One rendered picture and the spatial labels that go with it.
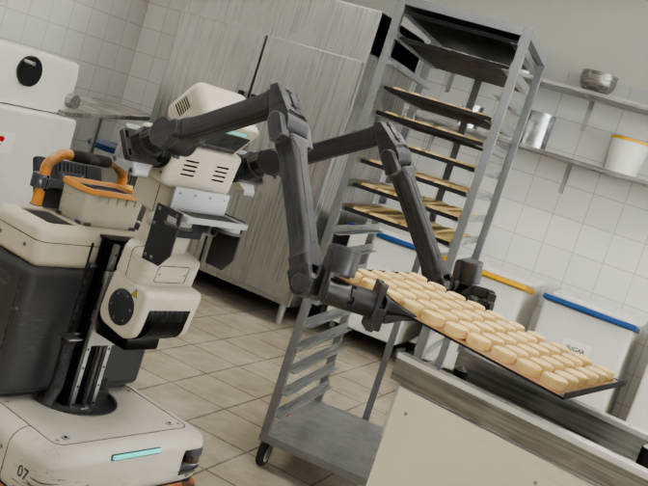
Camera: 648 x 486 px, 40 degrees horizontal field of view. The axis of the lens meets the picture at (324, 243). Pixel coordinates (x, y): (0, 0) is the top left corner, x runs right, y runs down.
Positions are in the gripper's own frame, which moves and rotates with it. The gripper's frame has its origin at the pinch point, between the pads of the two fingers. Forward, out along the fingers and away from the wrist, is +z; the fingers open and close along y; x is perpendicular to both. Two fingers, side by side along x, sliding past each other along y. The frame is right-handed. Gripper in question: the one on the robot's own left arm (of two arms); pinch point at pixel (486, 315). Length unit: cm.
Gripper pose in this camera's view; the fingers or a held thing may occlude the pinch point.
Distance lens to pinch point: 219.5
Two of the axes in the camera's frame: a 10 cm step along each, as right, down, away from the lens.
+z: 1.3, 2.1, -9.7
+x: -9.4, -2.9, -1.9
